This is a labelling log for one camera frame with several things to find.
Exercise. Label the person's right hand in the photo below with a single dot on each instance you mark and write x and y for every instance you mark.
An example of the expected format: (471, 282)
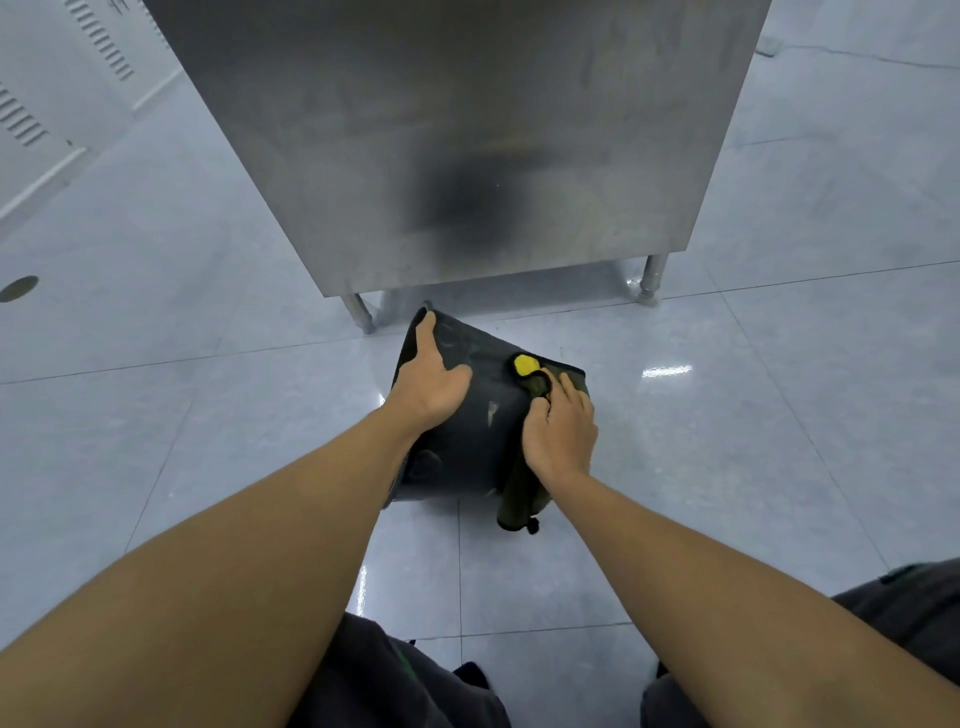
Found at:
(562, 442)

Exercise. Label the person's left hand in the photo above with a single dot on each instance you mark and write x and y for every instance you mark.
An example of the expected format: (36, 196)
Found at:
(424, 394)

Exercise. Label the person's left thumb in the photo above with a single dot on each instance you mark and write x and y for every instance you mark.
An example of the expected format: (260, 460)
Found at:
(459, 377)

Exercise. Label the person's right thumb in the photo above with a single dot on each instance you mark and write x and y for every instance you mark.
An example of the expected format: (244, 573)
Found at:
(536, 412)

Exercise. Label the person's right middle finger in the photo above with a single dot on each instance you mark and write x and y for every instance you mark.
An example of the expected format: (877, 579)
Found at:
(574, 394)

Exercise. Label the olive tube with yellow cap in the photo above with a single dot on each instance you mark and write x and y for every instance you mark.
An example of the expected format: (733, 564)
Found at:
(525, 365)

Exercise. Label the black bag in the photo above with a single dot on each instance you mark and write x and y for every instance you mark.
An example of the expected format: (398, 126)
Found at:
(480, 435)

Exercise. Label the person's left forearm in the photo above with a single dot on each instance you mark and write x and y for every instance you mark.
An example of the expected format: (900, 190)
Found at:
(225, 555)

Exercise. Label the person's right forearm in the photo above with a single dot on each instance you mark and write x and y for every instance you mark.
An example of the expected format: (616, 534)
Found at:
(720, 600)

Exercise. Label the steel cabinet leg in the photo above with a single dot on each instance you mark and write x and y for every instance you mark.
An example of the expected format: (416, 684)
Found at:
(358, 311)
(651, 279)

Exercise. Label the stainless steel cabinet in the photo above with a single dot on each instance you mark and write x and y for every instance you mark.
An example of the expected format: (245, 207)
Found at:
(465, 135)

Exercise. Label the dark grey trousers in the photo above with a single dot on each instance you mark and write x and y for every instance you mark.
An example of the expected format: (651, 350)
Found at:
(375, 675)

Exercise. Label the round floor drain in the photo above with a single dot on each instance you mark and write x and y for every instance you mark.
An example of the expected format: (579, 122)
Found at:
(18, 289)

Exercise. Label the white vented cabinet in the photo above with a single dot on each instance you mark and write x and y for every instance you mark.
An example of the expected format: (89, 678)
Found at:
(52, 97)

